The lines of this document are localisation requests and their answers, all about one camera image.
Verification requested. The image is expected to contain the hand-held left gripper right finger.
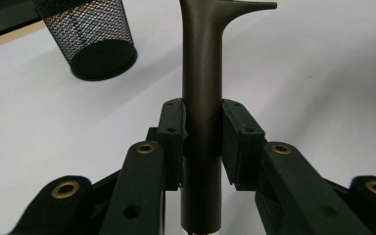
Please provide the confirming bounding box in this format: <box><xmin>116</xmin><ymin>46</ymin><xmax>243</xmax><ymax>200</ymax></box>
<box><xmin>220</xmin><ymin>98</ymin><xmax>267</xmax><ymax>192</ymax></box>

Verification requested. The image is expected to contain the dark brown comb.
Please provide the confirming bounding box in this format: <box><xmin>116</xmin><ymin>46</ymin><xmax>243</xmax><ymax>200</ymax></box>
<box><xmin>178</xmin><ymin>0</ymin><xmax>278</xmax><ymax>235</ymax></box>

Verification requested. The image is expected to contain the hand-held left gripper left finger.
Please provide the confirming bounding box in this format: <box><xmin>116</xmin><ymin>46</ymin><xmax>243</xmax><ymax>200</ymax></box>
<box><xmin>146</xmin><ymin>97</ymin><xmax>189</xmax><ymax>192</ymax></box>

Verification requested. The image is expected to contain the black mesh pen holder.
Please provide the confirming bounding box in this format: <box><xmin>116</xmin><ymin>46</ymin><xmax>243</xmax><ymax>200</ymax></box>
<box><xmin>32</xmin><ymin>0</ymin><xmax>139</xmax><ymax>82</ymax></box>

